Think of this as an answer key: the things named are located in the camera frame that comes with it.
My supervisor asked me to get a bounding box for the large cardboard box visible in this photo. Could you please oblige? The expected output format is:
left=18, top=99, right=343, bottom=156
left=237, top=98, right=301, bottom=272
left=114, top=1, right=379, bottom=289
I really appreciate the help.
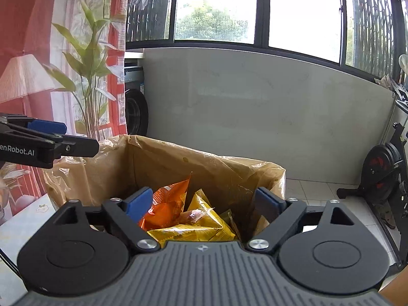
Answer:
left=43, top=135, right=286, bottom=240

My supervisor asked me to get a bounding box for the orange chip bag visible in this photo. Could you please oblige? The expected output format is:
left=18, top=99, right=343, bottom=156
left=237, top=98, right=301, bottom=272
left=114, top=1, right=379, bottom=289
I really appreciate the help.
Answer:
left=138, top=175, right=191, bottom=231

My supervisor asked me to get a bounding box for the yellow snack bag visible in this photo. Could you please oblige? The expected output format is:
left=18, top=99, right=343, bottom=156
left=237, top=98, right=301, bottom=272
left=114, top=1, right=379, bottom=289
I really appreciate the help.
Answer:
left=147, top=189, right=238, bottom=247

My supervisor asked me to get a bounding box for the red patterned curtain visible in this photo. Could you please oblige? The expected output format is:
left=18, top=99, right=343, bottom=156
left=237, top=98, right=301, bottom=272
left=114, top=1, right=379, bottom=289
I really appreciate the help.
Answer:
left=0, top=0, right=135, bottom=227

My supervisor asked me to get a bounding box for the black exercise bike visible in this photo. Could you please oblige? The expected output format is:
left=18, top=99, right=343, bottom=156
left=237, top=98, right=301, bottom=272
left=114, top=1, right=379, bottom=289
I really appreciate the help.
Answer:
left=336, top=79, right=408, bottom=267

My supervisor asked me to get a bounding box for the wooden cabinet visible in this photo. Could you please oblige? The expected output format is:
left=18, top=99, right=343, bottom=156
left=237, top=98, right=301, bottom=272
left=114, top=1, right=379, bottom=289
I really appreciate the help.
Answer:
left=380, top=267, right=408, bottom=306

